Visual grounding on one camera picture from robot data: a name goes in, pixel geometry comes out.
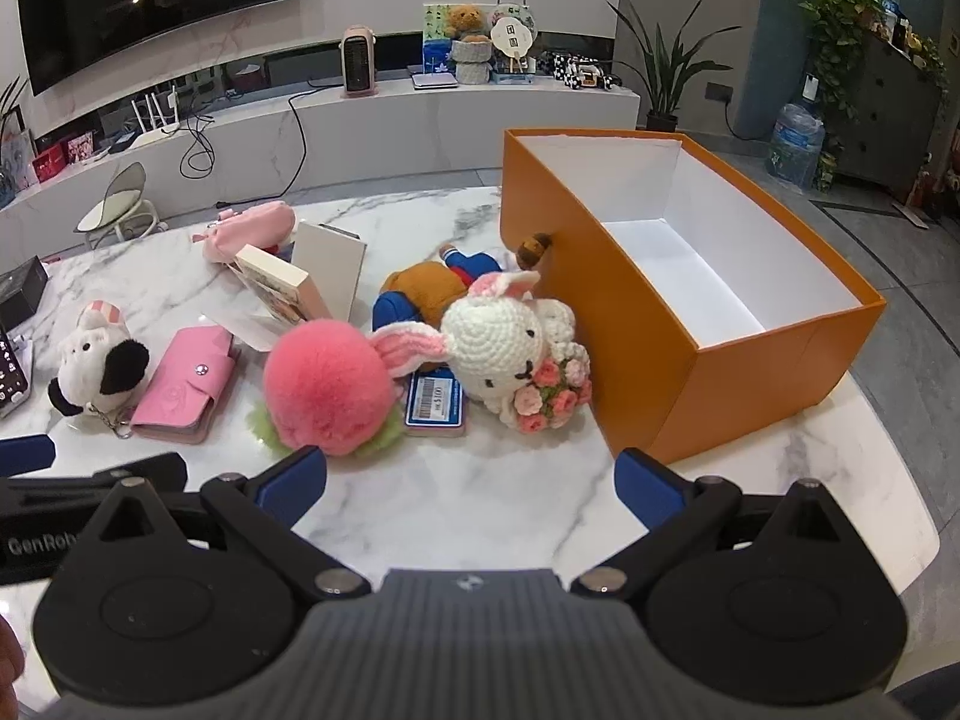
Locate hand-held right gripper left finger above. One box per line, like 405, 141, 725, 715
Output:
71, 446, 372, 601

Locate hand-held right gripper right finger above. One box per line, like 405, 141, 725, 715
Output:
570, 448, 863, 601

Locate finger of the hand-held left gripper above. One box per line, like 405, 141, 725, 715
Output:
0, 435, 57, 478
0, 456, 188, 530

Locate pink fluffy peach plush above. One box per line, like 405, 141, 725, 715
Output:
259, 319, 402, 458

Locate black and white plush keychain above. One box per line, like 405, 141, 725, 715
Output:
46, 300, 151, 440

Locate orange cardboard box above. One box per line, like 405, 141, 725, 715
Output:
499, 127, 887, 464

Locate pink snap wallet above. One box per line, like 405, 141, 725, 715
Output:
130, 326, 242, 445

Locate blue card pack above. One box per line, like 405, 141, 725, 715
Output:
405, 367, 467, 437

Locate illustrated paperback book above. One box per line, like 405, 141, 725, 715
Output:
234, 244, 332, 327

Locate white crochet bunny with flowers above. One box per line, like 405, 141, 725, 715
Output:
373, 270, 593, 434

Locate plush doll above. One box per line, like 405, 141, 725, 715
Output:
373, 234, 556, 331

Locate pink plush pouch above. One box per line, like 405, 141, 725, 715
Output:
191, 200, 299, 263

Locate black patterned pouch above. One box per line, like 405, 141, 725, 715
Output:
0, 326, 32, 421

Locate white paper sheet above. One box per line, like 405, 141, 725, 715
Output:
210, 307, 282, 352

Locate black box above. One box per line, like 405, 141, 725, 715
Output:
0, 255, 50, 331

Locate white card panel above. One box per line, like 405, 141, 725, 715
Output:
291, 220, 368, 323

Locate white rolling stool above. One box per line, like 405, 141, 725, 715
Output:
75, 163, 162, 250

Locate white printed gift bag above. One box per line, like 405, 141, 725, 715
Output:
0, 127, 38, 197

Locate red gift box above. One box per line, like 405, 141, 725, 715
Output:
30, 139, 70, 185

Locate white router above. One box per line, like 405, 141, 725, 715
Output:
109, 86, 200, 155

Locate white marble television console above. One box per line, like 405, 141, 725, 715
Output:
0, 71, 642, 241

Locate large blue water bottle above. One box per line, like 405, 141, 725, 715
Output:
765, 101, 826, 192

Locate potted long-leaf plant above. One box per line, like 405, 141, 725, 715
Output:
606, 0, 732, 132

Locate black and white checkered toys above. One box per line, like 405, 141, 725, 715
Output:
540, 51, 623, 91

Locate pink space heater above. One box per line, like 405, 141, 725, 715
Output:
341, 26, 377, 98

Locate grey cabinet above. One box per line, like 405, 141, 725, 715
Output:
825, 37, 950, 203

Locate teddy bear in pot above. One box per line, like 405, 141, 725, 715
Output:
450, 37, 492, 85

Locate round white hand fan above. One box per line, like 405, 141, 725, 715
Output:
491, 13, 535, 72

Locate green painting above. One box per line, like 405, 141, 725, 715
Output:
422, 4, 455, 46

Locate brown teddy bear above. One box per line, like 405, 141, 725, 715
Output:
442, 4, 488, 42

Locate green ivy plant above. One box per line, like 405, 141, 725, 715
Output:
780, 0, 946, 121

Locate black heater power cable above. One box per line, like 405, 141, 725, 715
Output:
216, 86, 346, 207

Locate coiled black cable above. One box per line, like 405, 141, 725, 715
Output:
180, 86, 216, 177

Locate black wall television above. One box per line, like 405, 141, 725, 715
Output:
15, 0, 301, 97

